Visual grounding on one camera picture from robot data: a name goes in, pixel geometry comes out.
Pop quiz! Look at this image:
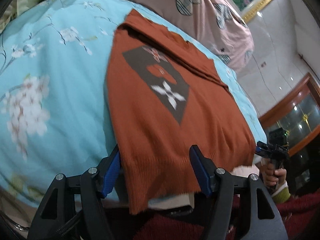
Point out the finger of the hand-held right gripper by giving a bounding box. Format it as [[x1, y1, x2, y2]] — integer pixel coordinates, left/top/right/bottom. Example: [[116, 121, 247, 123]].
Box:
[[256, 141, 270, 156]]

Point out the orange knit sweater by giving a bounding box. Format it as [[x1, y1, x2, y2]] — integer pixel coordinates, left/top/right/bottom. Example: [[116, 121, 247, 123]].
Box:
[[106, 9, 257, 215]]

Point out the white fluffy cloth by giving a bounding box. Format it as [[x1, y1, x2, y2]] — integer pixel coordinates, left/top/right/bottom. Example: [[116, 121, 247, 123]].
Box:
[[230, 164, 261, 181]]

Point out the wooden glass cabinet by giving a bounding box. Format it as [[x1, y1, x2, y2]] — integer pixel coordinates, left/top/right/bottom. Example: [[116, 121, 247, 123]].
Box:
[[258, 72, 320, 198]]

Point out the person's right hand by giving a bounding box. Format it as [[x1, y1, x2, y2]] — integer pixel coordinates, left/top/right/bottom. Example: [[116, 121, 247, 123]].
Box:
[[264, 164, 288, 188]]

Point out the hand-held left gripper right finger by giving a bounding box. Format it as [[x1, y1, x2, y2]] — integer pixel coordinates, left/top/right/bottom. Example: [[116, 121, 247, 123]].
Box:
[[189, 145, 289, 240]]

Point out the person's right forearm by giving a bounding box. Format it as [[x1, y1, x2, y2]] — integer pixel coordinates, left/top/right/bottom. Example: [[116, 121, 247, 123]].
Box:
[[271, 182, 292, 205]]

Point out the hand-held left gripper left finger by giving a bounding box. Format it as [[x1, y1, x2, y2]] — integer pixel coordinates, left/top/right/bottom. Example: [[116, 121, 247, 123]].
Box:
[[27, 144, 122, 240]]

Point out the blue floral bed quilt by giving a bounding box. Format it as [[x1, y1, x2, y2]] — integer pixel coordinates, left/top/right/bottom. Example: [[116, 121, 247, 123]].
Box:
[[0, 0, 267, 209]]

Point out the pink quilt with plaid hearts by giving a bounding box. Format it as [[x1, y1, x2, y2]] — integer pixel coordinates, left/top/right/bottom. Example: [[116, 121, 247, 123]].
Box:
[[91, 0, 255, 73]]

